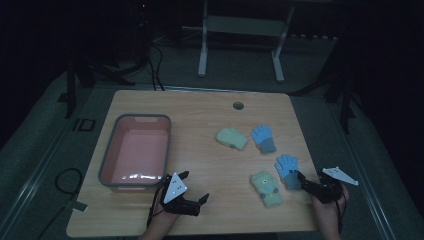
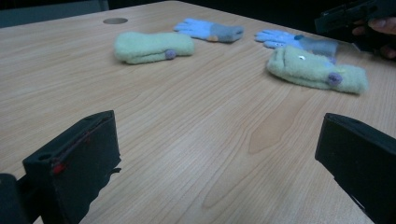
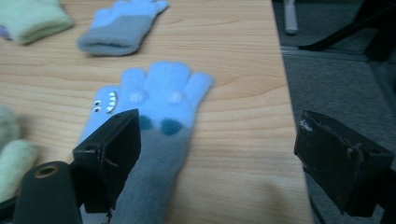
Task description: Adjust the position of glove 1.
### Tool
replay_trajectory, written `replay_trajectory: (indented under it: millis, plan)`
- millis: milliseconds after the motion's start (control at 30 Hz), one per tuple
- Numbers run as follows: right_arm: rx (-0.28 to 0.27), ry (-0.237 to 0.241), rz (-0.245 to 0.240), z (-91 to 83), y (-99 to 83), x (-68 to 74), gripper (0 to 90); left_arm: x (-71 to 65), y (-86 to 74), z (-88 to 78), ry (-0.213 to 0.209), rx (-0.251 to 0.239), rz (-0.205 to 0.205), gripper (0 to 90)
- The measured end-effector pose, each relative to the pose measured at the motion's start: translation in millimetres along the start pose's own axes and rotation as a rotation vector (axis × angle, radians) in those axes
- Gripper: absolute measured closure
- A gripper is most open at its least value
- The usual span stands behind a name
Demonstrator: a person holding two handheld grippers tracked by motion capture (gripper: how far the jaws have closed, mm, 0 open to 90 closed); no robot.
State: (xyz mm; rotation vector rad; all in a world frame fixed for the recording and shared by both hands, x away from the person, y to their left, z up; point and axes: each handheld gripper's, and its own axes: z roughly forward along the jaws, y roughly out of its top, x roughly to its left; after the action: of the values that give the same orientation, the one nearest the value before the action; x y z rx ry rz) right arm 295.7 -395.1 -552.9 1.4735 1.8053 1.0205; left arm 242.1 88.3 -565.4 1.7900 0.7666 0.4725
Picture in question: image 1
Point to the plain pale green mitten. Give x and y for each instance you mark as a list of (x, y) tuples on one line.
[(231, 137)]

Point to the person's left hand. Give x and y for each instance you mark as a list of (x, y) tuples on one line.
[(161, 213)]

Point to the pink basin with grey rim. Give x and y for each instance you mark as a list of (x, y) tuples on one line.
[(140, 150)]

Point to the black metal stand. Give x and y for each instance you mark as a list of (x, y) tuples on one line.
[(346, 110), (70, 90)]

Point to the blue glove with dark dots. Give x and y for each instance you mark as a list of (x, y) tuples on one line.
[(286, 166)]

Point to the plain blue knit glove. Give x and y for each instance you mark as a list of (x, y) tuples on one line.
[(263, 136)]

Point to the dark stand with red light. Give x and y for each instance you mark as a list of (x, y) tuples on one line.
[(142, 33)]

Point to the person's right hand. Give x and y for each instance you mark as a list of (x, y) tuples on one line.
[(328, 209)]

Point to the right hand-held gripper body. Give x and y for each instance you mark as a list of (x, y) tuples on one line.
[(328, 191)]

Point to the green mitten with face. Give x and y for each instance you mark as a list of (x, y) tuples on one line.
[(266, 188)]

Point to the white metal desk frame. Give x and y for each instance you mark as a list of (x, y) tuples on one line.
[(240, 25)]

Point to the grey tape piece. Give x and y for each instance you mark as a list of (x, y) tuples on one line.
[(77, 206)]

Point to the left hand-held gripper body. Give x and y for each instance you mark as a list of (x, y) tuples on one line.
[(175, 188)]

